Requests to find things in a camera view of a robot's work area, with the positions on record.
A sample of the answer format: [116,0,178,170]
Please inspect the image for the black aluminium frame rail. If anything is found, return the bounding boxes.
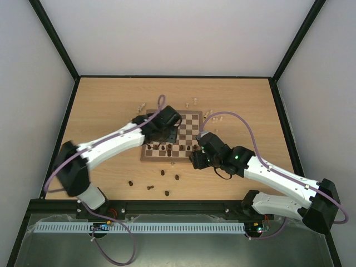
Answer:
[27,199,279,216]

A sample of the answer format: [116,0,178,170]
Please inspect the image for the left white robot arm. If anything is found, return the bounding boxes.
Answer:
[52,106,182,210]

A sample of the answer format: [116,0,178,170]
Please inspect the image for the left base circuit board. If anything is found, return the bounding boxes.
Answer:
[88,221,115,231]

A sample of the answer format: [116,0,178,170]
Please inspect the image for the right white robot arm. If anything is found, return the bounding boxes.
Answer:
[189,132,340,235]

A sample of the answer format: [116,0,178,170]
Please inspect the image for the wooden chessboard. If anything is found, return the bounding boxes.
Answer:
[140,110,203,163]

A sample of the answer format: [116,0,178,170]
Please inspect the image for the white slotted cable duct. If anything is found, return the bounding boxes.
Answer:
[33,222,245,234]

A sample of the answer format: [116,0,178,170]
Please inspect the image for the base circuit board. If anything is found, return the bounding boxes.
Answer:
[244,219,271,234]
[88,221,115,231]

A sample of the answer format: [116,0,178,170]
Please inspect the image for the right base circuit board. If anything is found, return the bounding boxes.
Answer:
[244,219,271,234]

